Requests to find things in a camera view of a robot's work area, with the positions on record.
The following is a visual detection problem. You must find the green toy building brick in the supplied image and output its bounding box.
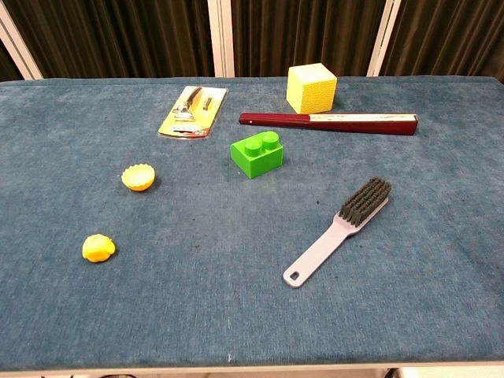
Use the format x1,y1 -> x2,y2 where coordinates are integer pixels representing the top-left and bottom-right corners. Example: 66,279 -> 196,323
229,130 -> 285,180

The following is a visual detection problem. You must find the small yellow toy piece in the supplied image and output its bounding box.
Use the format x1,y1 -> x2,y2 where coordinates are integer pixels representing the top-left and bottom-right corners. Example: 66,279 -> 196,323
81,233 -> 117,264

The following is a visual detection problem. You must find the blue fabric table cover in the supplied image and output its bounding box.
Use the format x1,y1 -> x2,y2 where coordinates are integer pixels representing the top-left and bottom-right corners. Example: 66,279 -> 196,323
0,75 -> 504,372

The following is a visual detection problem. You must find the lilac brush with dark bristles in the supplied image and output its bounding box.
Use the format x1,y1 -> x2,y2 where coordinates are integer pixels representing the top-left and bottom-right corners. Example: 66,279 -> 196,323
282,176 -> 393,290

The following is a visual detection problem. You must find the razor in yellow blister pack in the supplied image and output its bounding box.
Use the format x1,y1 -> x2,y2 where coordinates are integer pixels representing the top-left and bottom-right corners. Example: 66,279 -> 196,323
157,86 -> 229,139

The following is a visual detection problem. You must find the yellow foam cube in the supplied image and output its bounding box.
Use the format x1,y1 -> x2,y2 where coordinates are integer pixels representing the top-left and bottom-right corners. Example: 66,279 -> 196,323
286,62 -> 339,115

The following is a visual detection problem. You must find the yellow fluted cupcake mould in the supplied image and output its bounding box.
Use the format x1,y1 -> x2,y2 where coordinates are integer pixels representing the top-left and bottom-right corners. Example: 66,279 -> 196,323
120,164 -> 156,193

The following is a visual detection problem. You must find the dark red folded hand fan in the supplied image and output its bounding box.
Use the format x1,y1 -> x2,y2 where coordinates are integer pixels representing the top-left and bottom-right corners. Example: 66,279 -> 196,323
239,112 -> 420,137

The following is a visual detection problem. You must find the dark pleated curtain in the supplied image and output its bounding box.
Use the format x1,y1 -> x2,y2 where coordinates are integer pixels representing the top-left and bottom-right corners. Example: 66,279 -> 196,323
0,0 -> 504,83

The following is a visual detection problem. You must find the white frame post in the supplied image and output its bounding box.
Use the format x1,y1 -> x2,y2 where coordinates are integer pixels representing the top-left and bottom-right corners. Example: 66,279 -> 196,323
0,2 -> 43,81
365,0 -> 402,78
206,0 -> 235,78

